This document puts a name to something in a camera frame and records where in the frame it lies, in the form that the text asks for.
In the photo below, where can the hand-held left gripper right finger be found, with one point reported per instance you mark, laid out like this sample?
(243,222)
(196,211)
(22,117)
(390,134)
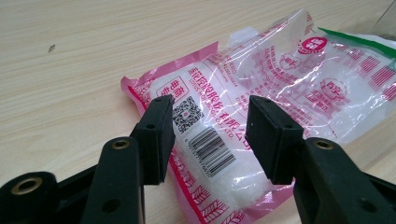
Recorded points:
(274,140)

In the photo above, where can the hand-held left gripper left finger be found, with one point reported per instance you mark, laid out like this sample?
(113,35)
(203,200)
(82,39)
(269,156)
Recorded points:
(155,140)

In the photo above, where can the pink printed clear plastic bag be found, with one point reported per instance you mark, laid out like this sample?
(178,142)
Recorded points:
(280,93)

